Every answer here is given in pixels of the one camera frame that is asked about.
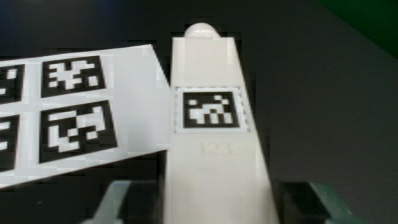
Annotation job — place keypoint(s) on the white marker base plate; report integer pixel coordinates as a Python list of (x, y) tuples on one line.
[(83, 111)]

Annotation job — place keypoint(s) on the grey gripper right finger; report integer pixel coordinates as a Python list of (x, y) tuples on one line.
[(309, 204)]

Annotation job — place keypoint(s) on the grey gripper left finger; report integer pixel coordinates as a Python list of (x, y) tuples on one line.
[(129, 204)]

